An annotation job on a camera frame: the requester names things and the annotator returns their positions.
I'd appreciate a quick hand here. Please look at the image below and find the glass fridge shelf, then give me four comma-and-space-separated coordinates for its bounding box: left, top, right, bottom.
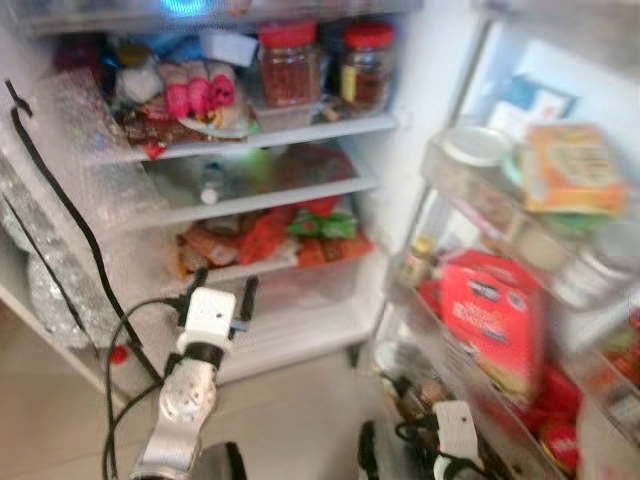
85, 112, 399, 163
128, 178, 380, 231

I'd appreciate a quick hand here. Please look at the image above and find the clear bubble wrap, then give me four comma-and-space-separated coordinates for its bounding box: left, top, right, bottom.
0, 70, 151, 353

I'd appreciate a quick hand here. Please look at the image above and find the fridge door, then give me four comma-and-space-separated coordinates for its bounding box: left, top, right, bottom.
375, 0, 640, 480

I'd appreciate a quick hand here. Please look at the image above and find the white plate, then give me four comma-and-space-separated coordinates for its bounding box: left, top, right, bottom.
175, 104, 253, 138

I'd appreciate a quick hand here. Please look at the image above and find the dark robot left leg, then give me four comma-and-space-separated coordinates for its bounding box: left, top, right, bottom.
195, 443, 247, 480

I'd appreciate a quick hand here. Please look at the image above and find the orange snack packet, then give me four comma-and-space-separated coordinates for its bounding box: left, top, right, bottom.
178, 228, 241, 273

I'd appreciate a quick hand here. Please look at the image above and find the large red-lid glass jar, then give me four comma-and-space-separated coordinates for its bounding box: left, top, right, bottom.
257, 22, 322, 109

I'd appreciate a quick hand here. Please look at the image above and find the red round jar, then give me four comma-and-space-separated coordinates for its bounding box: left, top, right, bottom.
538, 420, 583, 477

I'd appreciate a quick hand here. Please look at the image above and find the fridge cabinet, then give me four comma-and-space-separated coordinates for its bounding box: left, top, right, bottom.
0, 0, 421, 393

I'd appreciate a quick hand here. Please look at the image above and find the red-lid jar yellow label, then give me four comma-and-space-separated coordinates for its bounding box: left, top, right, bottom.
340, 23, 397, 111

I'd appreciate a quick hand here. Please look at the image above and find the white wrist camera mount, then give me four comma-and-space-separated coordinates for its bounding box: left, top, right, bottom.
185, 288, 238, 346
433, 402, 480, 471

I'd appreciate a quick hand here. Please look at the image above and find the white-lid round container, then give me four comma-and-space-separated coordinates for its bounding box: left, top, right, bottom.
440, 125, 517, 169

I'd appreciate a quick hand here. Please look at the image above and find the orange printed box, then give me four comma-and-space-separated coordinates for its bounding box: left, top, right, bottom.
520, 122, 627, 217

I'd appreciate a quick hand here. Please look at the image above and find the dark robot leg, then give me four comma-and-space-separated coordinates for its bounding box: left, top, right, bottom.
358, 420, 403, 480
195, 443, 247, 480

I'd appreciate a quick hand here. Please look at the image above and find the small yellow-cap bottle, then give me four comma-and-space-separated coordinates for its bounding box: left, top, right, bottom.
404, 235, 437, 287

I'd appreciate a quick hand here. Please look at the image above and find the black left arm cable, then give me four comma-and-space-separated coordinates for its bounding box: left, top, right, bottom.
102, 296, 193, 480

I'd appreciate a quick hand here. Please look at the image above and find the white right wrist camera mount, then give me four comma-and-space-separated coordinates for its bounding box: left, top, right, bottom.
433, 402, 480, 471

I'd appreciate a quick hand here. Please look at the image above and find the green snack packet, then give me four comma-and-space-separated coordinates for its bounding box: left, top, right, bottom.
290, 206, 357, 240

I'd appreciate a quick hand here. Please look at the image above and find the red snack packet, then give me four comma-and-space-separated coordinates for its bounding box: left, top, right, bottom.
235, 210, 297, 264

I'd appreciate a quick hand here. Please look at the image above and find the clear crisper drawer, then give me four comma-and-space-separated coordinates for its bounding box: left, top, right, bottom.
200, 255, 387, 333

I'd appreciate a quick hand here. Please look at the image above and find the clear glass jar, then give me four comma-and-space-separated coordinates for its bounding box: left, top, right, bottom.
553, 238, 637, 313

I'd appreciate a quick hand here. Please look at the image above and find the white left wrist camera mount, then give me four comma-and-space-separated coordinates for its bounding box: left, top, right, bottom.
185, 288, 238, 346

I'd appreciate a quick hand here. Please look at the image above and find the dark robot right leg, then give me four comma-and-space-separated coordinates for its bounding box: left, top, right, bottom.
358, 420, 403, 480

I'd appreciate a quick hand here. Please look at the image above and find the red printed carton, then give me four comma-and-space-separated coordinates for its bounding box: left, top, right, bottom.
438, 250, 547, 403

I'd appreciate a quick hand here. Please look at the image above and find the gold-lid pale jar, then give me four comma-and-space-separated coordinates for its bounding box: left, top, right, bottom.
114, 42, 162, 107

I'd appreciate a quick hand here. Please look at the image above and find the white box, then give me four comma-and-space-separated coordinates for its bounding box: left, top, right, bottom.
200, 30, 260, 67

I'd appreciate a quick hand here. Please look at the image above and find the blue white carton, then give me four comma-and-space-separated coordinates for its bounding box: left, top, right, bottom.
490, 75, 577, 137

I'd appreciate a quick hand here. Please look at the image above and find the dark red bag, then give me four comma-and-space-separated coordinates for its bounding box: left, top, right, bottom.
268, 145, 353, 197

